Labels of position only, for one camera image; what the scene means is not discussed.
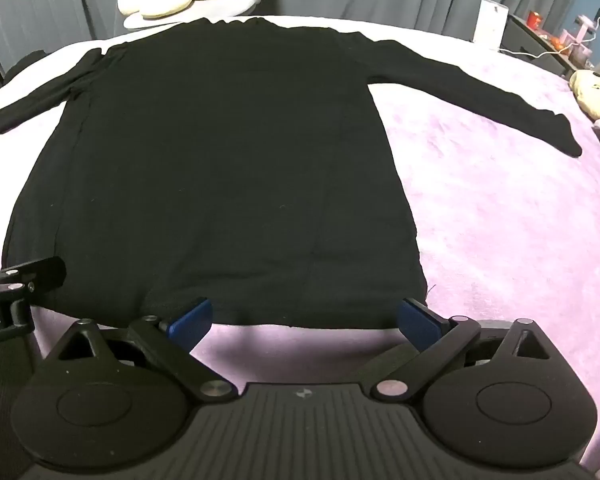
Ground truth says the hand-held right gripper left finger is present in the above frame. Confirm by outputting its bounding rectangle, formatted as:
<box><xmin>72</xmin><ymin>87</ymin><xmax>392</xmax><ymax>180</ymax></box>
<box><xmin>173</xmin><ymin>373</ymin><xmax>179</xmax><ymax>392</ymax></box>
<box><xmin>42</xmin><ymin>297</ymin><xmax>233</xmax><ymax>403</ymax></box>

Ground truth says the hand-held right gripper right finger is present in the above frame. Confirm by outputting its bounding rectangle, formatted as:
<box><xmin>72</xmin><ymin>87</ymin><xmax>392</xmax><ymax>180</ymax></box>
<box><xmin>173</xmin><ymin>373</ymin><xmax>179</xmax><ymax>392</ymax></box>
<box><xmin>372</xmin><ymin>297</ymin><xmax>556</xmax><ymax>403</ymax></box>

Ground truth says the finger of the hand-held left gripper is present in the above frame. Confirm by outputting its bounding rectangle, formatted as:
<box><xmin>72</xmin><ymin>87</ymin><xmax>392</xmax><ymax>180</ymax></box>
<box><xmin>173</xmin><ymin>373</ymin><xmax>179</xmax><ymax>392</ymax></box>
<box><xmin>0</xmin><ymin>257</ymin><xmax>68</xmax><ymax>306</ymax></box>

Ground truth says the black long-sleeve shirt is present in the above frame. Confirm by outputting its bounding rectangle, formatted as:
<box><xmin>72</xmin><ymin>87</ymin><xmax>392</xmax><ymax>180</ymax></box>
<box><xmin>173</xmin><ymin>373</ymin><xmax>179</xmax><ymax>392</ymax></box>
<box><xmin>0</xmin><ymin>16</ymin><xmax>583</xmax><ymax>331</ymax></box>

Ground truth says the purple fleece blanket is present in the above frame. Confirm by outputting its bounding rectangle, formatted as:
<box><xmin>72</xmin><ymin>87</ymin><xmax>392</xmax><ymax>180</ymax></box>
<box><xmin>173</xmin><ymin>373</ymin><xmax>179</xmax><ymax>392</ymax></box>
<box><xmin>0</xmin><ymin>12</ymin><xmax>600</xmax><ymax>480</ymax></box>

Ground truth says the dark cloth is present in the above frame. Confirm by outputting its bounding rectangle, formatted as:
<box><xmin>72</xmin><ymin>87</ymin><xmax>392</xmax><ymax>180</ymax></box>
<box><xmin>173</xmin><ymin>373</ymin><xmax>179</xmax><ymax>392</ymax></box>
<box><xmin>2</xmin><ymin>49</ymin><xmax>48</xmax><ymax>91</ymax></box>

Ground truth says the cream plush toy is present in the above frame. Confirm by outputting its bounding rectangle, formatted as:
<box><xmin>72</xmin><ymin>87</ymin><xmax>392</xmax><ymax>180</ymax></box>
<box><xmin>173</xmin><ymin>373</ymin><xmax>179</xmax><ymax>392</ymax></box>
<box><xmin>569</xmin><ymin>69</ymin><xmax>600</xmax><ymax>121</ymax></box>

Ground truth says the dark nightstand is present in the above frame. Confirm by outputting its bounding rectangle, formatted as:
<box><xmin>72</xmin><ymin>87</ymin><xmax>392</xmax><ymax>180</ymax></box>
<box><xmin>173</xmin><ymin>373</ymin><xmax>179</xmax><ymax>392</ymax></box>
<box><xmin>502</xmin><ymin>12</ymin><xmax>596</xmax><ymax>81</ymax></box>

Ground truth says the white rectangular device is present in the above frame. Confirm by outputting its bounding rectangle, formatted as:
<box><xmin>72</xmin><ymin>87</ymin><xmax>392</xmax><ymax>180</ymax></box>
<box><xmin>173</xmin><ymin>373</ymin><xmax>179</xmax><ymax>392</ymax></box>
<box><xmin>472</xmin><ymin>0</ymin><xmax>510</xmax><ymax>51</ymax></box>

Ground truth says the pink stand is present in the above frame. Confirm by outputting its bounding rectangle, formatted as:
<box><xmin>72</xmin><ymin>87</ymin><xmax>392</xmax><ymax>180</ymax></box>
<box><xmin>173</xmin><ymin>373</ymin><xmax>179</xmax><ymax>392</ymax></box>
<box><xmin>560</xmin><ymin>15</ymin><xmax>596</xmax><ymax>61</ymax></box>

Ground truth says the white cable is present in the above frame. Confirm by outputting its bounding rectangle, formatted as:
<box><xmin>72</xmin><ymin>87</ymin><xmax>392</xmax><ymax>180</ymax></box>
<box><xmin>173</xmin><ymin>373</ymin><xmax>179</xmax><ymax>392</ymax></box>
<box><xmin>497</xmin><ymin>15</ymin><xmax>600</xmax><ymax>59</ymax></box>

